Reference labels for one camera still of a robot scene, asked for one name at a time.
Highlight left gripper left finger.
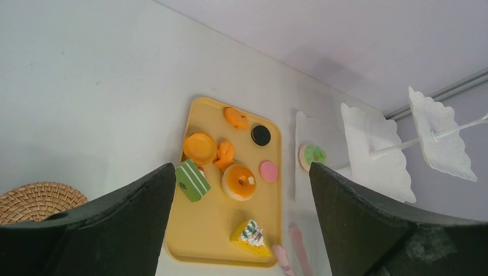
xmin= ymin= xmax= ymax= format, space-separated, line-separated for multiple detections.
xmin=1 ymin=163 xmax=176 ymax=275

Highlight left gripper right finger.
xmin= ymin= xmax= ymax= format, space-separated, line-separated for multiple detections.
xmin=309 ymin=163 xmax=487 ymax=275

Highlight pink handled metal tongs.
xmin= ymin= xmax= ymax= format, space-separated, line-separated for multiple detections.
xmin=271 ymin=227 xmax=314 ymax=276

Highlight green frosted donut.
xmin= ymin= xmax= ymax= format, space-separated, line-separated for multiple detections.
xmin=298 ymin=144 xmax=326 ymax=172

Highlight yellow cream cake slice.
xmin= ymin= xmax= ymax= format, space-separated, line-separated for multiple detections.
xmin=230 ymin=220 xmax=272 ymax=258

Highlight green layered cake slice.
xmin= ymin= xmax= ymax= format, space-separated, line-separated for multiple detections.
xmin=176 ymin=159 xmax=211 ymax=202

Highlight white three tier stand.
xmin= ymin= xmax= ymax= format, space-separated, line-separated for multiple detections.
xmin=295 ymin=86 xmax=487 ymax=217

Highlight pink macaron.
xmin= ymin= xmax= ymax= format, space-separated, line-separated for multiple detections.
xmin=259 ymin=160 xmax=279 ymax=182

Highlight orange round tart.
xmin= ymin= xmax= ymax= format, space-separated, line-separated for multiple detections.
xmin=183 ymin=131 xmax=217 ymax=165

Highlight yellow serving tray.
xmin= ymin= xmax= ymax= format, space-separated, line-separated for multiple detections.
xmin=165 ymin=97 xmax=283 ymax=268

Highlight orange glazed donut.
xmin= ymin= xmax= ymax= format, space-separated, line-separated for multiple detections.
xmin=222 ymin=164 xmax=257 ymax=201

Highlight small orange pastry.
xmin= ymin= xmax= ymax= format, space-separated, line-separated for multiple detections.
xmin=213 ymin=140 xmax=235 ymax=173

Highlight black round cookie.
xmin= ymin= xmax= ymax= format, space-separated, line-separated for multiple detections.
xmin=251 ymin=125 xmax=271 ymax=147

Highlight orange croissant pastry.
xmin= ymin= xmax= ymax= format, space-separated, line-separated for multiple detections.
xmin=224 ymin=107 xmax=249 ymax=129

